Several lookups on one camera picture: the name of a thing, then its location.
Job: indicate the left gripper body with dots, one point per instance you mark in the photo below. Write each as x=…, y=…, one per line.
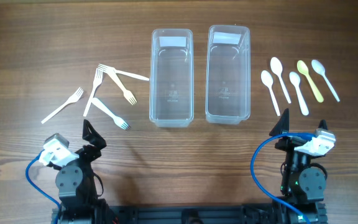
x=84, y=152

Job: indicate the yellow spoon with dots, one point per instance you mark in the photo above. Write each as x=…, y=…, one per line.
x=303, y=69

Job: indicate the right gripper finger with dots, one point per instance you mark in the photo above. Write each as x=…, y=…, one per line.
x=323, y=124
x=283, y=124

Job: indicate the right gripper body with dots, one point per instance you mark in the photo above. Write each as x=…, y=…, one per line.
x=289, y=145

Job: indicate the white spoon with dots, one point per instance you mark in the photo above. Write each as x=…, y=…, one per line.
x=267, y=80
x=320, y=69
x=277, y=68
x=295, y=80

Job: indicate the right clear plastic container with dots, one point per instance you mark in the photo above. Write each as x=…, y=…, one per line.
x=228, y=75

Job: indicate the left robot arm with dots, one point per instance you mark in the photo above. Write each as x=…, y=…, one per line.
x=80, y=202

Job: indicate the left clear plastic container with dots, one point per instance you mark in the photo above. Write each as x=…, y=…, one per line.
x=171, y=100

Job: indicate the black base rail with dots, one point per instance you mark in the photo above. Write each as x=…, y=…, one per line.
x=240, y=214

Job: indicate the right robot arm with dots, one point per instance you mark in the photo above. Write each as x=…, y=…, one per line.
x=303, y=182

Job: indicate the white fork pointing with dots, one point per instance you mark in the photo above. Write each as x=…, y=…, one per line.
x=126, y=73

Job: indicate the white fork long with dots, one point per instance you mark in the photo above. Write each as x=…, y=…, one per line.
x=98, y=79

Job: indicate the clear plastic container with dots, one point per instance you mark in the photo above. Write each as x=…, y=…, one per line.
x=171, y=100
x=228, y=75

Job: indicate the pale blue fork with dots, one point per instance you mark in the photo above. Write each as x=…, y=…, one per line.
x=117, y=120

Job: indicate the cream yellow fork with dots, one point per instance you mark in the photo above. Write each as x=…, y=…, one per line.
x=127, y=94

